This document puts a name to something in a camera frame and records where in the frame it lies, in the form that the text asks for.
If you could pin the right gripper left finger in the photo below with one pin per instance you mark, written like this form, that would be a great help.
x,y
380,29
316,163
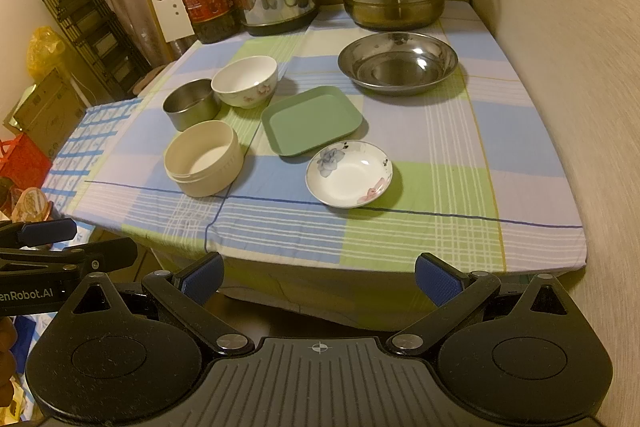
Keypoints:
x,y
180,298

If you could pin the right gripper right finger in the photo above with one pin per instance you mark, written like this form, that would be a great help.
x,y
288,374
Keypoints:
x,y
457,297

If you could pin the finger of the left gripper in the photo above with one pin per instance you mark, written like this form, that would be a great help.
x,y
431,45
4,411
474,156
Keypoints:
x,y
32,234

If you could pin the cream plastic bowl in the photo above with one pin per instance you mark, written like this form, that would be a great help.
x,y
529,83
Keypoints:
x,y
204,159

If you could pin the white floral shallow dish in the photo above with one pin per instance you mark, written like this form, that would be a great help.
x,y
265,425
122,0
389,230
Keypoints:
x,y
349,174

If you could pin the small steel bowl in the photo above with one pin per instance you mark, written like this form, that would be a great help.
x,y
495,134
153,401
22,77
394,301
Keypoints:
x,y
192,103

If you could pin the green square plastic plate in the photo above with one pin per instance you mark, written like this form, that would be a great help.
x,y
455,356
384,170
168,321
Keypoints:
x,y
308,120

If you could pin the white floral ceramic bowl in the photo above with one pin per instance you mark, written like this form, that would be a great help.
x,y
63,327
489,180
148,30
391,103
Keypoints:
x,y
248,82

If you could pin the person's left hand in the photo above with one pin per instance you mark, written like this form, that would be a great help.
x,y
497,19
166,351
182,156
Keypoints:
x,y
8,336

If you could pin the snack packet on floor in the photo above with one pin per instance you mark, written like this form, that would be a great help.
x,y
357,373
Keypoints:
x,y
32,206

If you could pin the red shopping bag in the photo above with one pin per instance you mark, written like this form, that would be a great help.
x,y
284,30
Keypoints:
x,y
22,162

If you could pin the cardboard box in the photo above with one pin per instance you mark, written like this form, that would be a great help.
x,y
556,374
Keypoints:
x,y
49,115

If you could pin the blue white patterned cloth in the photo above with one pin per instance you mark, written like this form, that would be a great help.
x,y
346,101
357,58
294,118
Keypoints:
x,y
98,176

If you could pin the yellow plastic bag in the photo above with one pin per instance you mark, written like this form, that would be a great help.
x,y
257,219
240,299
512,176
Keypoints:
x,y
45,50

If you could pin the checked pastel tablecloth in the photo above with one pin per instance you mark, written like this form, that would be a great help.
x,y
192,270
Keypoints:
x,y
477,182

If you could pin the large steel plate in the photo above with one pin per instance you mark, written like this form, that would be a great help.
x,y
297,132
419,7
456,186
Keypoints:
x,y
397,62

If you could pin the black folded rack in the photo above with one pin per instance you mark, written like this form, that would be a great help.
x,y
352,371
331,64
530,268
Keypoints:
x,y
98,36

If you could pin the white wooden chair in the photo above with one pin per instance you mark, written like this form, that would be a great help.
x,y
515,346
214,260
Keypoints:
x,y
162,27

